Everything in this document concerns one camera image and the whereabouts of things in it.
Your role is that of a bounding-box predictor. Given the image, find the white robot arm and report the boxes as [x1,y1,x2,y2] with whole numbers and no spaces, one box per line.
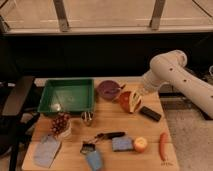
[138,50,213,119]

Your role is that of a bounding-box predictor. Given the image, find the yellow banana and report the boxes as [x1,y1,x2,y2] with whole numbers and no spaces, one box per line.
[129,91,141,113]

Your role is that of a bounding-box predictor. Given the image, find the wooden cutting board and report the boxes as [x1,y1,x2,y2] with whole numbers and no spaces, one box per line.
[21,82,181,171]

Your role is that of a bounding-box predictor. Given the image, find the orange carrot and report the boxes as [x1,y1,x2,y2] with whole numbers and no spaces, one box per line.
[159,132,168,161]

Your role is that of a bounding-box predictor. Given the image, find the purple plate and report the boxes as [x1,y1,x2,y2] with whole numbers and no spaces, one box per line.
[96,80,120,100]

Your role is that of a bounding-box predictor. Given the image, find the black chair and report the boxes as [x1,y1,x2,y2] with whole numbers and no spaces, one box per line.
[0,76,40,171]

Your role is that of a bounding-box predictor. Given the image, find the black rectangular block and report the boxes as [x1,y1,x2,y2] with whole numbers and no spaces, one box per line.
[140,106,161,122]

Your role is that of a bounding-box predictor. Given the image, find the white bowl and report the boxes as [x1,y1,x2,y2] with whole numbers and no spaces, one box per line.
[55,121,72,139]

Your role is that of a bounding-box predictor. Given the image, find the blue sponge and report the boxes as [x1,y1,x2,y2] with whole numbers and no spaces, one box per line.
[112,137,133,152]

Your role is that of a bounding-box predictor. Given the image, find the green plastic tray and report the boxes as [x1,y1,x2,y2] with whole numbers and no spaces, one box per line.
[38,79,95,116]

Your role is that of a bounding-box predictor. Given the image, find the small metal cup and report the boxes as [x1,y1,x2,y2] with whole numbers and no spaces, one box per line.
[81,111,94,126]

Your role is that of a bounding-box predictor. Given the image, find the bunch of red grapes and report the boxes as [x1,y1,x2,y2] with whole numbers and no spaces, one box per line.
[51,113,70,135]

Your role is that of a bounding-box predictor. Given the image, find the red yellow apple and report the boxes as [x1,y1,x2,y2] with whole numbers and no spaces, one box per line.
[133,137,148,153]

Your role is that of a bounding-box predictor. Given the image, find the grey blue cloth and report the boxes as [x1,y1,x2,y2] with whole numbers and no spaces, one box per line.
[33,135,61,168]

